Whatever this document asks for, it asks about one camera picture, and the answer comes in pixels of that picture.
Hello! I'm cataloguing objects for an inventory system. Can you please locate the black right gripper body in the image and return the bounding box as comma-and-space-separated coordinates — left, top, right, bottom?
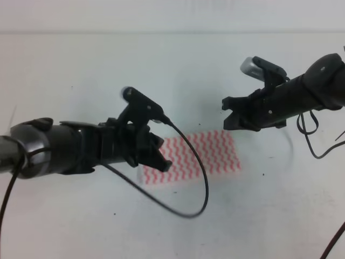
249, 87, 291, 132

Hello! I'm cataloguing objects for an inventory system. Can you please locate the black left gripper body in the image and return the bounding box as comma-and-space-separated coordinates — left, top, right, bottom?
98, 118, 151, 166

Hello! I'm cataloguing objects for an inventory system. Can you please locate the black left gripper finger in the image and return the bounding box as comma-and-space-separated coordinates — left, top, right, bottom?
138, 149, 172, 172
147, 132, 164, 154

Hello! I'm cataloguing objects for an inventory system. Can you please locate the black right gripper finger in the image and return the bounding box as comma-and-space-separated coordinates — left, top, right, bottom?
223, 111, 255, 131
222, 96, 252, 111

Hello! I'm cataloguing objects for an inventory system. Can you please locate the pink white wavy towel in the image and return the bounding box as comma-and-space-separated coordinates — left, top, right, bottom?
138, 130, 242, 186

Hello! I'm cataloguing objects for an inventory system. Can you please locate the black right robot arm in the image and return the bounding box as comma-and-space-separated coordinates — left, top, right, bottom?
222, 53, 344, 132

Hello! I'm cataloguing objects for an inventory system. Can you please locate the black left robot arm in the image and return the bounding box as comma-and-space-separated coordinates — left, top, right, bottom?
1, 118, 172, 179

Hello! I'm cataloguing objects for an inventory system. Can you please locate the black left camera cable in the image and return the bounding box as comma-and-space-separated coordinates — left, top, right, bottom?
0, 118, 210, 259

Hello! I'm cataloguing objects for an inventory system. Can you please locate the black camera cable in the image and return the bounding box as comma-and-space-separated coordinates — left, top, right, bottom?
0, 118, 210, 259
296, 110, 345, 159

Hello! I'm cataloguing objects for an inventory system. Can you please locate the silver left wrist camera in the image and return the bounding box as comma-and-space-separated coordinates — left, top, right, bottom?
118, 86, 169, 128

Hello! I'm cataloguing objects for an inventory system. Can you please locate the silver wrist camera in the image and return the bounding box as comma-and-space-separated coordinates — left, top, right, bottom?
118, 86, 169, 128
239, 56, 288, 91

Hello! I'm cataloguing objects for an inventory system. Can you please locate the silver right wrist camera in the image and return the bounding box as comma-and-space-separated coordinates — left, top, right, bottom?
239, 56, 288, 91

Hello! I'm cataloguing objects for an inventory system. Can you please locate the black right camera cable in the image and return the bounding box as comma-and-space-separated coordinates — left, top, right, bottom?
296, 110, 345, 159

